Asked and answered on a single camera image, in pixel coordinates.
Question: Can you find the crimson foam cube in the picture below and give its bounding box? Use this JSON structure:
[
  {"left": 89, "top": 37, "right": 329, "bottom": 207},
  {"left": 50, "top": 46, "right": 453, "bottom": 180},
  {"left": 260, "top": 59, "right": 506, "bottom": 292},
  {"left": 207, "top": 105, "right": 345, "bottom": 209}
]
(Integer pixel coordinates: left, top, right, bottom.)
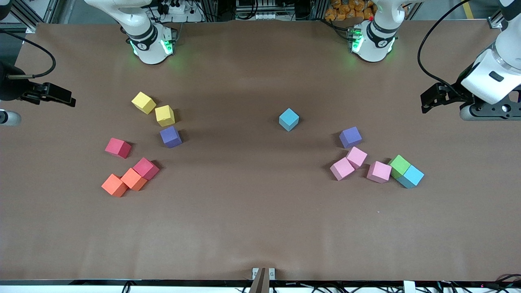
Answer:
[
  {"left": 105, "top": 138, "right": 132, "bottom": 159},
  {"left": 132, "top": 157, "right": 160, "bottom": 181}
]

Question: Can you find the purple foam cube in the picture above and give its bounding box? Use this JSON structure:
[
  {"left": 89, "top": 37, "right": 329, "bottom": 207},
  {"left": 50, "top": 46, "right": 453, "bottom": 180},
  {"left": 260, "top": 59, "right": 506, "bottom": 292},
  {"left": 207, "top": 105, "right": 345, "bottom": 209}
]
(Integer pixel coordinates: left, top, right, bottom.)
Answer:
[
  {"left": 160, "top": 125, "right": 183, "bottom": 149},
  {"left": 339, "top": 126, "right": 363, "bottom": 149}
]

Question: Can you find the pink foam cube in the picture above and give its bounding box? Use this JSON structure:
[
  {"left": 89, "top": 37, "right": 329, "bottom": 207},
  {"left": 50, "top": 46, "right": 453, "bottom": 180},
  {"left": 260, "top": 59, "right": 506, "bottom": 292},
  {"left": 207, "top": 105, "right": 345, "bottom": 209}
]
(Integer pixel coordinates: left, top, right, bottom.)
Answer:
[
  {"left": 366, "top": 161, "right": 392, "bottom": 184},
  {"left": 346, "top": 146, "right": 368, "bottom": 170},
  {"left": 330, "top": 157, "right": 355, "bottom": 181}
]

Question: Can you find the yellow foam cube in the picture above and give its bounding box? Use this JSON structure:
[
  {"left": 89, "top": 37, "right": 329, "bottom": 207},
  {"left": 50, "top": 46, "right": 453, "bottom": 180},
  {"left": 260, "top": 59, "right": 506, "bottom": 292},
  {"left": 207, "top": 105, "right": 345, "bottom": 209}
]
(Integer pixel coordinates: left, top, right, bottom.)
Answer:
[
  {"left": 131, "top": 91, "right": 157, "bottom": 115},
  {"left": 155, "top": 105, "right": 175, "bottom": 127}
]

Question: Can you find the light blue foam cube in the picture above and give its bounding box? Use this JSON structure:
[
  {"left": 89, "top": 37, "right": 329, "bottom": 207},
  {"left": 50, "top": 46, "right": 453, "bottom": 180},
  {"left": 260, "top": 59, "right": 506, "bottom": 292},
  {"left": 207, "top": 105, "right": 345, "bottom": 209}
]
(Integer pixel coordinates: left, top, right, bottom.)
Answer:
[
  {"left": 397, "top": 164, "right": 425, "bottom": 189},
  {"left": 279, "top": 108, "right": 300, "bottom": 132}
]

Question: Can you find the green foam cube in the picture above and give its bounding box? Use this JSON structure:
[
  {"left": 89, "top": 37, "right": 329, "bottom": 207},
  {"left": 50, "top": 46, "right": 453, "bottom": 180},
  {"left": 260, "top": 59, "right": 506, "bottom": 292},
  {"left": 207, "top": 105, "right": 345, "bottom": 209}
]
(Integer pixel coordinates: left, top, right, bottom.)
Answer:
[{"left": 387, "top": 154, "right": 412, "bottom": 179}]

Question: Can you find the orange foam cube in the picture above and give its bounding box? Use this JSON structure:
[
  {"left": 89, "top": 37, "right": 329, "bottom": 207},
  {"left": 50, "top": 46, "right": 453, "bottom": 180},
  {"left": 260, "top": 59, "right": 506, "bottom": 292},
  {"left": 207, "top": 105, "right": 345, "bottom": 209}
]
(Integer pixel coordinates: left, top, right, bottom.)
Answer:
[
  {"left": 101, "top": 173, "right": 128, "bottom": 198},
  {"left": 120, "top": 168, "right": 148, "bottom": 192}
]

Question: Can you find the bag of orange items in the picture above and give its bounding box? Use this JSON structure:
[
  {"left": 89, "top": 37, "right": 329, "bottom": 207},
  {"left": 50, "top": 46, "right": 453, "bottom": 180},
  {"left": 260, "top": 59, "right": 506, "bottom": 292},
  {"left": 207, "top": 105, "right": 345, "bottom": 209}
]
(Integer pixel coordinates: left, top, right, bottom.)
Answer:
[{"left": 324, "top": 0, "right": 377, "bottom": 22}]

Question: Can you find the white power strip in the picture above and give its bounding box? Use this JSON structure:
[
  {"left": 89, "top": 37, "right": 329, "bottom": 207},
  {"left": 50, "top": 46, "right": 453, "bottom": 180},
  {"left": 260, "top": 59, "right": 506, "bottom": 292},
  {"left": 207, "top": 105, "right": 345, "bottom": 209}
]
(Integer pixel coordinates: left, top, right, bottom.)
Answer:
[{"left": 157, "top": 0, "right": 204, "bottom": 23}]

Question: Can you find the white electronics unit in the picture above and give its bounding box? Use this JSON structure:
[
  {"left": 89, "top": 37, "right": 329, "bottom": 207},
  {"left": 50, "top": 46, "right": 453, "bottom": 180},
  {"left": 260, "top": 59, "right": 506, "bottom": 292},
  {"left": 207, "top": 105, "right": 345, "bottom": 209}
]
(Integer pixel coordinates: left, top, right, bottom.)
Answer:
[{"left": 235, "top": 0, "right": 278, "bottom": 21}]

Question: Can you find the large paper table cover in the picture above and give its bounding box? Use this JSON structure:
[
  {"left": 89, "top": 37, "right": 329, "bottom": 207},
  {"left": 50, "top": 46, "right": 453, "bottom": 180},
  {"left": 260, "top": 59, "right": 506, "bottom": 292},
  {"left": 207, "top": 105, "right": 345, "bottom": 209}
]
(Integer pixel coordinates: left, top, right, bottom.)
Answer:
[{"left": 0, "top": 20, "right": 521, "bottom": 282}]

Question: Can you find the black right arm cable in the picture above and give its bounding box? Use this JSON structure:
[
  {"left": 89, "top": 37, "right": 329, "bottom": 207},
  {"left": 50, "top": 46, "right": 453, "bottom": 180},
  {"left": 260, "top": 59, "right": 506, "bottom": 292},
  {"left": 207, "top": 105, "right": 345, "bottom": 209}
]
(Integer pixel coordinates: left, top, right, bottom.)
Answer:
[{"left": 0, "top": 29, "right": 56, "bottom": 79}]

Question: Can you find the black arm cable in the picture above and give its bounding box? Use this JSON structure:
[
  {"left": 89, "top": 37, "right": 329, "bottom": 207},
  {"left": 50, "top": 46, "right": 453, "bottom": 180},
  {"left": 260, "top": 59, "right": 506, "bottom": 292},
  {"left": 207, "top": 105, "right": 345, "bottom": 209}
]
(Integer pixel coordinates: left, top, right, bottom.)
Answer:
[
  {"left": 418, "top": 0, "right": 473, "bottom": 92},
  {"left": 0, "top": 29, "right": 56, "bottom": 79}
]

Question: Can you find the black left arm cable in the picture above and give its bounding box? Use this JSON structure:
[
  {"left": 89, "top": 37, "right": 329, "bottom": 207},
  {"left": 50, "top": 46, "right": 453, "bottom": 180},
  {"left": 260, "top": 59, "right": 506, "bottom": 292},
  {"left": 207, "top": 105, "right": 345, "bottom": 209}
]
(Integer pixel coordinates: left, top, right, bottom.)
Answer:
[{"left": 418, "top": 0, "right": 473, "bottom": 92}]

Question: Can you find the aluminium frame profile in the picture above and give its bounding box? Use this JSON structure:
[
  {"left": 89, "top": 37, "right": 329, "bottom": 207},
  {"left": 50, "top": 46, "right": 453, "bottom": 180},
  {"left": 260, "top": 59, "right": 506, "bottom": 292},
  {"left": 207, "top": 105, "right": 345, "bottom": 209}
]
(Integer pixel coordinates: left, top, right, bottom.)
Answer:
[
  {"left": 486, "top": 0, "right": 521, "bottom": 30},
  {"left": 8, "top": 0, "right": 61, "bottom": 34}
]

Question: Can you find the silver metal bracket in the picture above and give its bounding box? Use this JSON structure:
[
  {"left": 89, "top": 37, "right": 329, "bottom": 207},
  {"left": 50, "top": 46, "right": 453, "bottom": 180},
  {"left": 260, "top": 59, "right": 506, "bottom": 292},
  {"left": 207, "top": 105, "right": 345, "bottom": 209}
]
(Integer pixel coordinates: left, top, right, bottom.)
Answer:
[{"left": 252, "top": 267, "right": 276, "bottom": 281}]

